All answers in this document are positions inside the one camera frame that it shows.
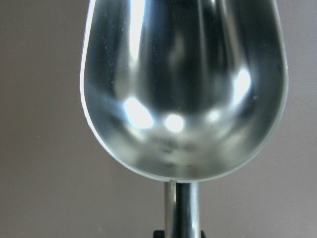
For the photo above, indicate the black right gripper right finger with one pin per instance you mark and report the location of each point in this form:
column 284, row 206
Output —
column 202, row 234

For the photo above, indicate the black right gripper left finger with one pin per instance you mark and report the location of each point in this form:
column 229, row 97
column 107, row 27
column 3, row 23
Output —
column 159, row 234

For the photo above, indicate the stainless steel ice scoop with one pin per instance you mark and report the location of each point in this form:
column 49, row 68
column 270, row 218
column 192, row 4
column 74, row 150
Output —
column 183, row 91

